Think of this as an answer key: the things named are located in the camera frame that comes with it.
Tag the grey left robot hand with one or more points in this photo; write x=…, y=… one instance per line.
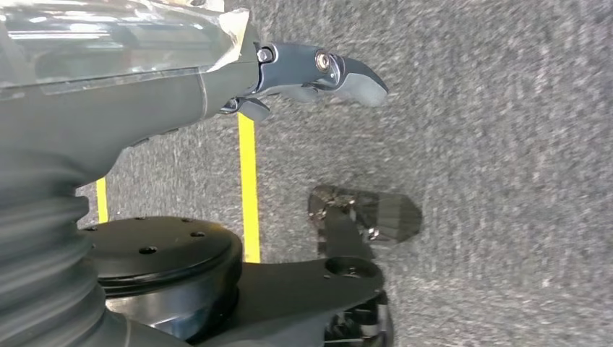
x=95, y=110

